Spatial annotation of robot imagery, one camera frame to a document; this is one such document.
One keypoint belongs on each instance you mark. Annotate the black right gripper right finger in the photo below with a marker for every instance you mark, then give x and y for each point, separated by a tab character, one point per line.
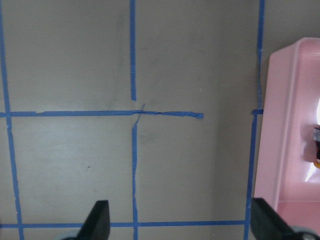
266	224

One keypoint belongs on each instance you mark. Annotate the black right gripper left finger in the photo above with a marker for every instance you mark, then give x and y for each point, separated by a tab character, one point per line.
97	225

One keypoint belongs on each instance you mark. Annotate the yellow push button switch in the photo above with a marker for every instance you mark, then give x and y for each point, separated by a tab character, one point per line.
316	138

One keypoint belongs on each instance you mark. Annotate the pink plastic bin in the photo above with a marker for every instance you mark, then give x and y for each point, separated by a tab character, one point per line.
288	171

